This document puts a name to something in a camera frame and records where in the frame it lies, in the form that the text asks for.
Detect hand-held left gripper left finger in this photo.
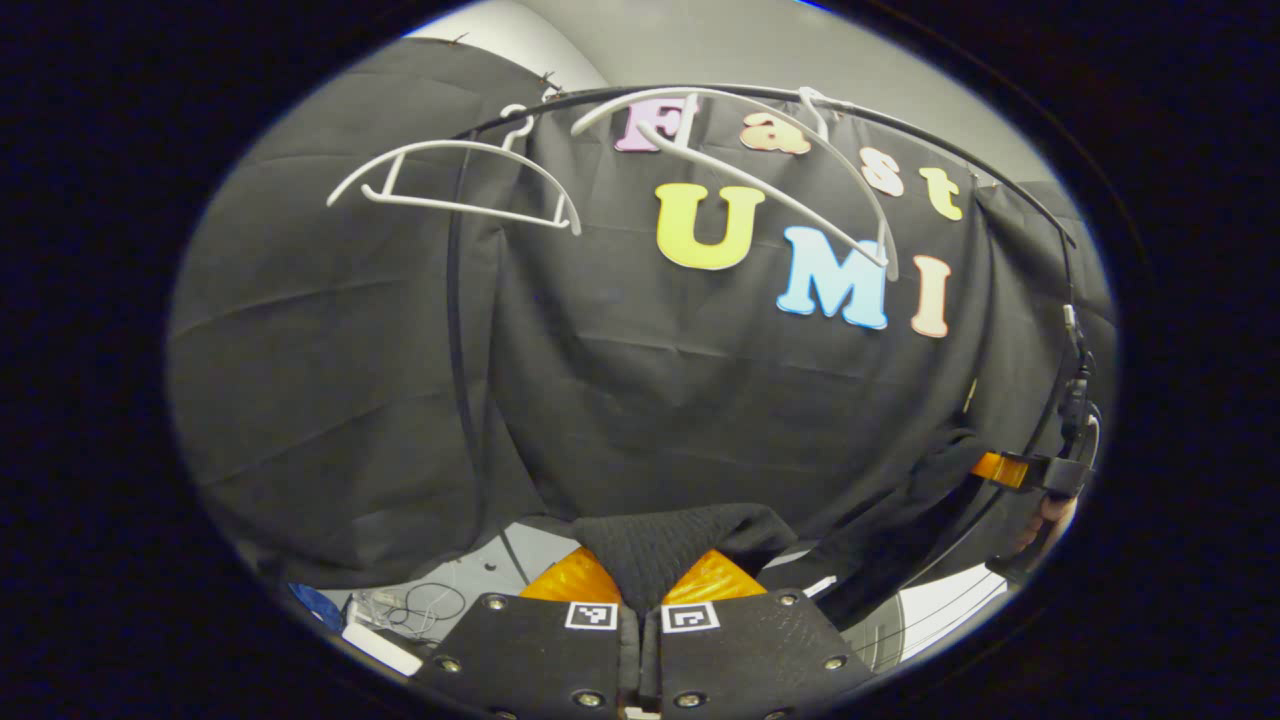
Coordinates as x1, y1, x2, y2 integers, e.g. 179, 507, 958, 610
413, 545, 643, 720

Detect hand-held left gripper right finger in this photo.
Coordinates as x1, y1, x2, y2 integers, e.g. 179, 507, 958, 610
640, 548, 879, 720

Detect black knit sweater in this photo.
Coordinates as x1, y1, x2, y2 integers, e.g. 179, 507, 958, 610
573, 428, 993, 633

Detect black metal clothes rack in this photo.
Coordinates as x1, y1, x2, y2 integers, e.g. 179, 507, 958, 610
445, 83, 1081, 661

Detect white plastic hanger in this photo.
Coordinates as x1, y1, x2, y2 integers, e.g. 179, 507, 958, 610
570, 86, 901, 283
327, 103, 584, 237

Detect blue object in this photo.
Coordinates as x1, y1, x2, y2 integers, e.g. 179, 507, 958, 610
287, 582, 344, 634

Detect black backdrop cloth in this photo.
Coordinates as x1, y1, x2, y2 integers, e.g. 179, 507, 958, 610
165, 40, 1116, 593

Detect tangled floor cables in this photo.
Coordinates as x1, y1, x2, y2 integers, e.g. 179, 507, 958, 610
352, 581, 469, 643

